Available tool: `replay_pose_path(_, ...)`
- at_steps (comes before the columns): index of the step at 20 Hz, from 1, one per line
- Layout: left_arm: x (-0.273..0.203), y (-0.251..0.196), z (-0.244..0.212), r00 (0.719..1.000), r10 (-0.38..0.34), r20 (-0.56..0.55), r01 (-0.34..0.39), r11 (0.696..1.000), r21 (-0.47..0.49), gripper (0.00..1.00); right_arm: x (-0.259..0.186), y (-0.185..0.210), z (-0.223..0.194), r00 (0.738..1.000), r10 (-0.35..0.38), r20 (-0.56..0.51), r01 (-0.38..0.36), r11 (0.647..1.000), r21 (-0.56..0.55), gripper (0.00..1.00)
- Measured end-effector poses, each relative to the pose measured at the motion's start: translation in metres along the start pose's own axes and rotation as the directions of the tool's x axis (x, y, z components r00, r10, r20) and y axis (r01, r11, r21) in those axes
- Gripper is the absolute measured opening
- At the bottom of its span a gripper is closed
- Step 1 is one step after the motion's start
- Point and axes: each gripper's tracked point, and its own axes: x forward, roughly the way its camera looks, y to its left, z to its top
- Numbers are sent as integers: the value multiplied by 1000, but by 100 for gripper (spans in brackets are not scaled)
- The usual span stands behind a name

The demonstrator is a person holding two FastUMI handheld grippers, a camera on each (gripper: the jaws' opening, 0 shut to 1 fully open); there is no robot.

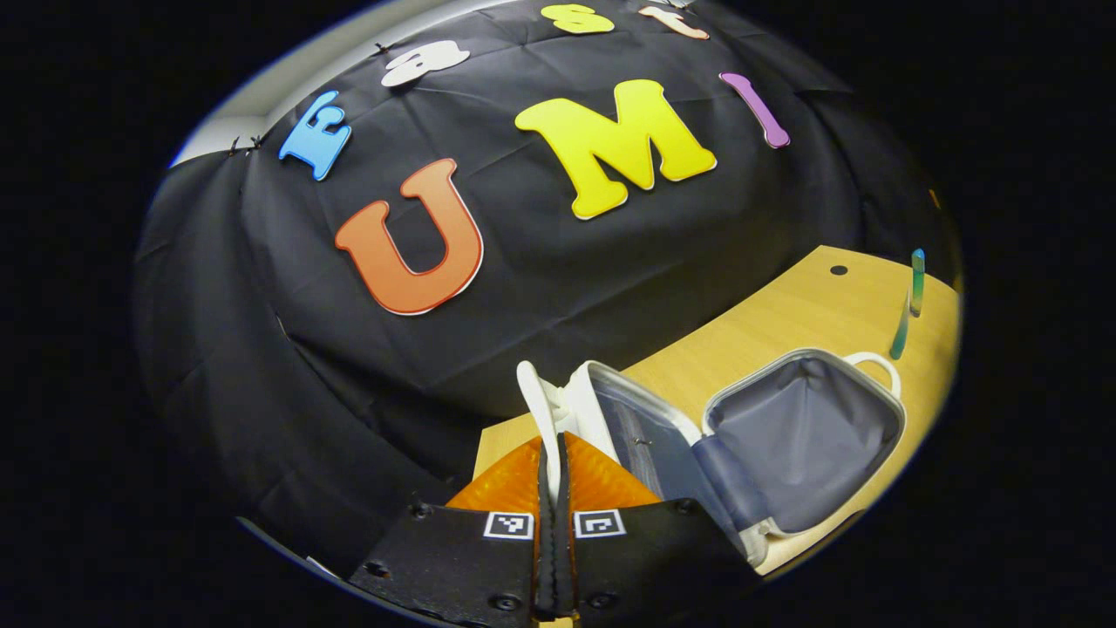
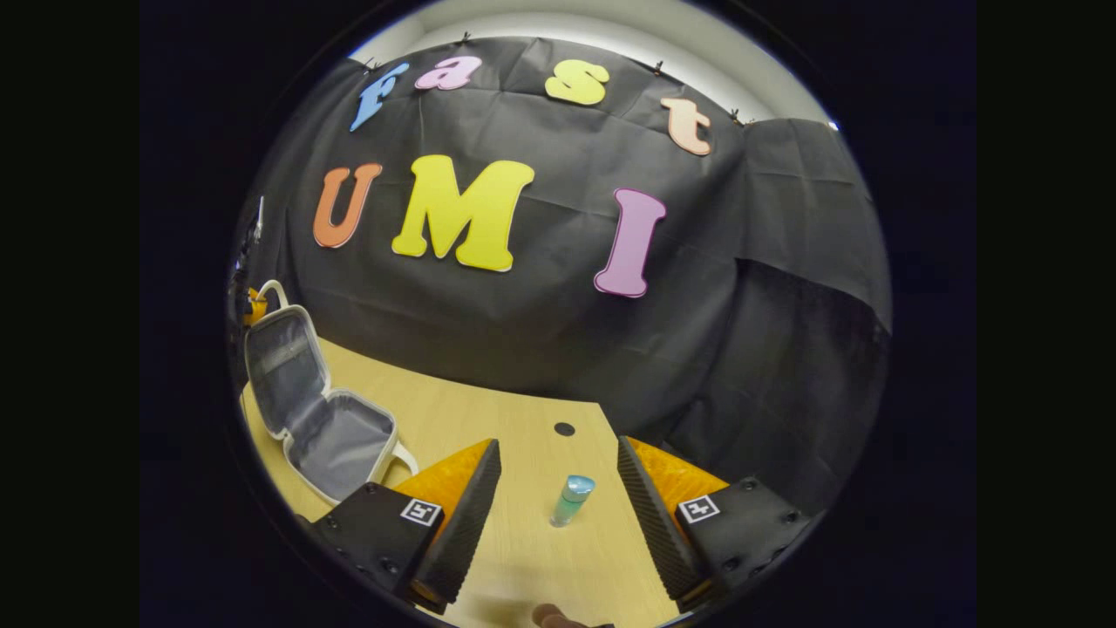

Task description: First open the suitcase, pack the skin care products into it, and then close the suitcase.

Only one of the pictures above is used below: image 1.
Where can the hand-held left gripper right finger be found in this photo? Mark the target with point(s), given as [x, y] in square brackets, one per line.
[654, 558]

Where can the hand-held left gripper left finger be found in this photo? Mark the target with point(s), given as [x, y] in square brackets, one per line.
[453, 558]

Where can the white suitcase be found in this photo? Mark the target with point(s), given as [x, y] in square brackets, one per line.
[802, 436]

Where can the black backdrop cloth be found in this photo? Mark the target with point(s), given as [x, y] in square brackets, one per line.
[261, 349]

